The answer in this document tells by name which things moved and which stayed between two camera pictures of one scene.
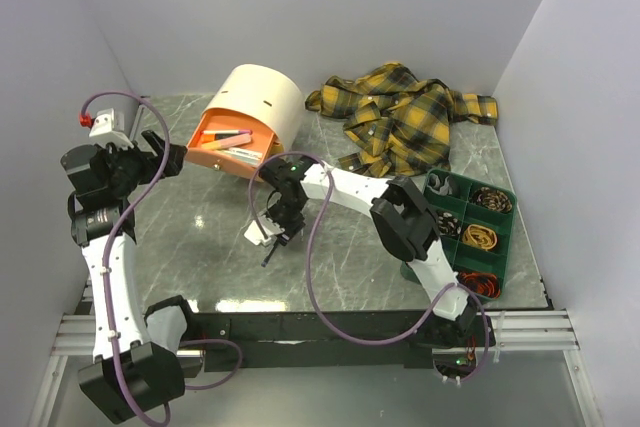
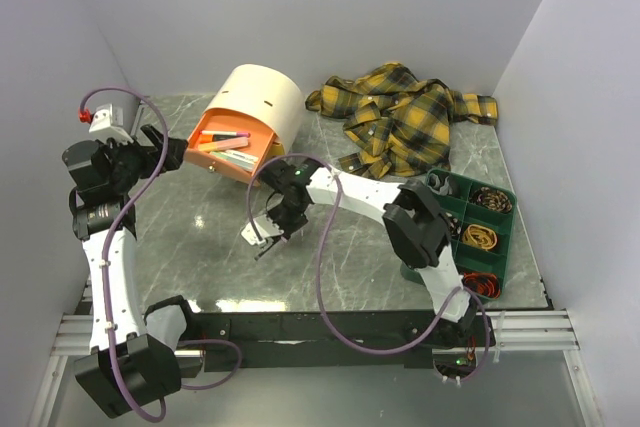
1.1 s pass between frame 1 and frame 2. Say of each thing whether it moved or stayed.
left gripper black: stayed
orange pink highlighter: stayed
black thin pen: moved
